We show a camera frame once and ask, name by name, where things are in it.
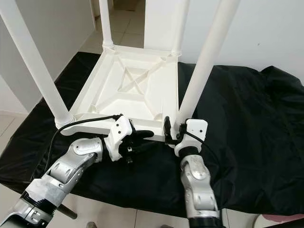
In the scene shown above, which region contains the white plastic table leg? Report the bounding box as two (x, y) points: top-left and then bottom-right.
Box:
(0, 0), (76, 130)
(99, 0), (114, 48)
(175, 0), (243, 133)
(169, 0), (190, 57)

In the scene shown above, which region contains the black table cloth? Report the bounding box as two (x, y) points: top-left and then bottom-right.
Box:
(0, 51), (304, 217)

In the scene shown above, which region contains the black metal table leg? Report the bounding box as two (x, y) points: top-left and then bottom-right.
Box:
(59, 205), (78, 220)

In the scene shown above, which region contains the pink stool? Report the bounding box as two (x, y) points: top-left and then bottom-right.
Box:
(261, 214), (304, 223)

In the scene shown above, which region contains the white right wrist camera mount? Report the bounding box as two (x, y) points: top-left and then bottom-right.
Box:
(174, 119), (209, 157)

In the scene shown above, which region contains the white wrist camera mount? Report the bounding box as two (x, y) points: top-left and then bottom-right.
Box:
(174, 119), (209, 157)
(104, 115), (134, 162)

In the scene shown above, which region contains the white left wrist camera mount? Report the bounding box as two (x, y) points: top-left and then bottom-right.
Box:
(104, 115), (134, 162)

